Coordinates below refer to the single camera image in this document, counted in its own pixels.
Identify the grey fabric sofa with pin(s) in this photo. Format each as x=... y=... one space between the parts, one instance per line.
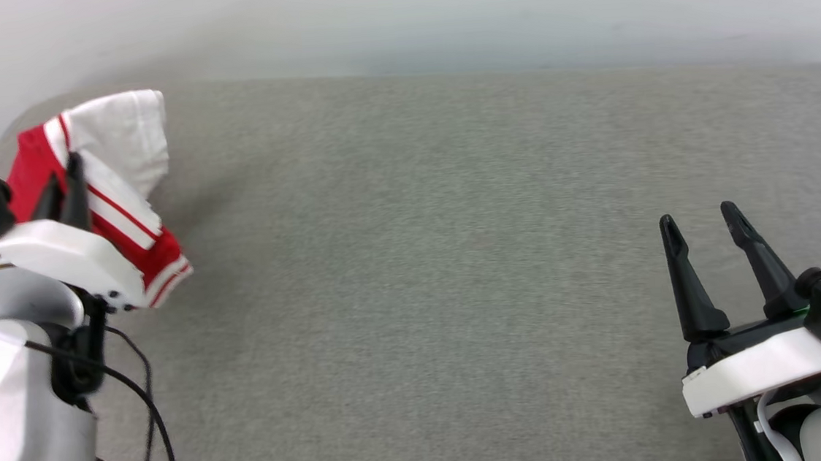
x=421 y=273

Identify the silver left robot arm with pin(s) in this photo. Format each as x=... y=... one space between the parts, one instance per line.
x=16 y=437

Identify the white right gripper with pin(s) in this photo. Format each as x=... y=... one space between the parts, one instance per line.
x=759 y=371

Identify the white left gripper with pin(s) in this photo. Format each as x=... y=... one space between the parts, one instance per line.
x=60 y=251

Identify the red and white garment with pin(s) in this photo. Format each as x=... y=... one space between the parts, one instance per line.
x=122 y=147

